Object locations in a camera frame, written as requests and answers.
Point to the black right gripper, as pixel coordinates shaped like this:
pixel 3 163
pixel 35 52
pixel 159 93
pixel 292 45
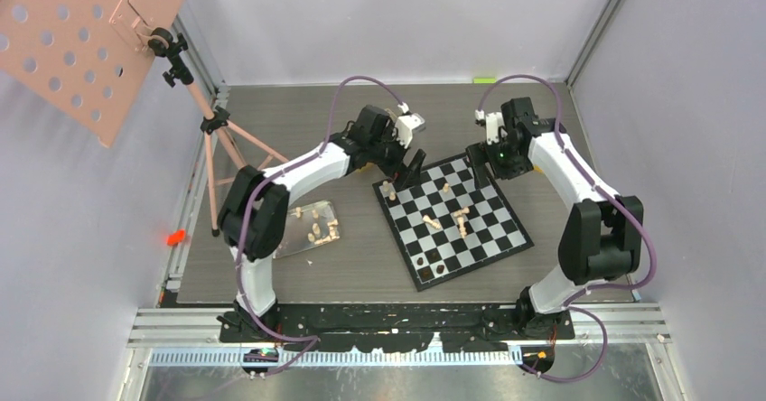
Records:
pixel 479 154

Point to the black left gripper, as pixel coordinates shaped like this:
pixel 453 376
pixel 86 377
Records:
pixel 394 169

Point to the black white chessboard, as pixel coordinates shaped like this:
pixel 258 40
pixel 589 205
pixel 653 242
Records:
pixel 494 231

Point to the light wooden chess king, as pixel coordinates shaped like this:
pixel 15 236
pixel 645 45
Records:
pixel 461 217

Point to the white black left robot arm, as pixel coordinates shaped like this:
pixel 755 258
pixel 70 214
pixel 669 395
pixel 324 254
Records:
pixel 253 216

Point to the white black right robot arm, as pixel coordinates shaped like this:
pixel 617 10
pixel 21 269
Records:
pixel 601 240

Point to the silver tin lid tray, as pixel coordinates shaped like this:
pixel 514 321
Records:
pixel 308 227

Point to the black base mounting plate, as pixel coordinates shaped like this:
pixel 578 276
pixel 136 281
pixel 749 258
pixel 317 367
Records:
pixel 393 327

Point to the pink perforated music stand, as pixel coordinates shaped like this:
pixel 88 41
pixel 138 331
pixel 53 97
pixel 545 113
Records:
pixel 90 58

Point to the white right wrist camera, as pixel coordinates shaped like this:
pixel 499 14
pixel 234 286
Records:
pixel 492 123

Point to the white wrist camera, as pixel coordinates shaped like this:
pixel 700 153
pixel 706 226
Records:
pixel 492 123
pixel 407 125

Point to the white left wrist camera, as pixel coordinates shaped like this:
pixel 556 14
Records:
pixel 407 125

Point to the orange clip on rail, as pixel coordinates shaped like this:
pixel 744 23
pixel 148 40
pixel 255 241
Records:
pixel 176 238

